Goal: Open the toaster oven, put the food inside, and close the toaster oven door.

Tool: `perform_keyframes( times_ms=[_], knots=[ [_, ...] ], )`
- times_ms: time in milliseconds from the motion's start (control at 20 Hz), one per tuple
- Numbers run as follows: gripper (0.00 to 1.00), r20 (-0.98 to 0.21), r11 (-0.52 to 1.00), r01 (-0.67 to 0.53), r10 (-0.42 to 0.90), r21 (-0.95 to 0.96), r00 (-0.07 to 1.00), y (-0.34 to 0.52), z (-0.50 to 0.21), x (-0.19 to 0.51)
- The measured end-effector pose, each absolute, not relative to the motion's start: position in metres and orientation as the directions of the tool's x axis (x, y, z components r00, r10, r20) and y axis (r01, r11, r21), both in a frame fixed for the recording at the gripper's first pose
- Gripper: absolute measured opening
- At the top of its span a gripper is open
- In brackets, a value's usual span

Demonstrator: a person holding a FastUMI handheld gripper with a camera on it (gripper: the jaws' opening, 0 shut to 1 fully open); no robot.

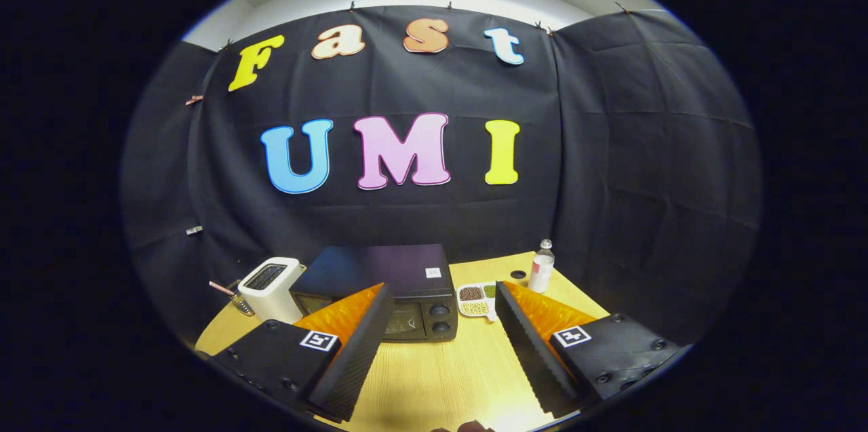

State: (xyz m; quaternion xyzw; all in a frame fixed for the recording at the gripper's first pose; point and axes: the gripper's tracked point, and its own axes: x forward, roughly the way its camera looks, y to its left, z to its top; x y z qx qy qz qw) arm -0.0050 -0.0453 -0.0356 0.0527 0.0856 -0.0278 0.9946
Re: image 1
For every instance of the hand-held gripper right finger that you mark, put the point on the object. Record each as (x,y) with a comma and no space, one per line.
(529,350)

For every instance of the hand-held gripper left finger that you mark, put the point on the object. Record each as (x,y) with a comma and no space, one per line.
(356,357)

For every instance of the black toaster oven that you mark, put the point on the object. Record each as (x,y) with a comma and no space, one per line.
(407,269)

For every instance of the white pop-up toaster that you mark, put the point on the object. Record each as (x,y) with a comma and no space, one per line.
(271,296)

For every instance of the white divided dish with beans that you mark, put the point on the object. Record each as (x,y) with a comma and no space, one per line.
(475,310)

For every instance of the clear plastic bottle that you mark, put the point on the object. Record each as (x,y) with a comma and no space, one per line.
(540,276)

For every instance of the clear glass cup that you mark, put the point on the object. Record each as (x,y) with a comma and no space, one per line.
(243,304)

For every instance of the pink straw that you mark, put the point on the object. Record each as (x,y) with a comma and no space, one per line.
(220,287)

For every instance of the black backdrop cloth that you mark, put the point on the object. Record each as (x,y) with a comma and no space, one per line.
(610,147)

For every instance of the pink clip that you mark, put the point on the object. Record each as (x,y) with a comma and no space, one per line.
(194,100)

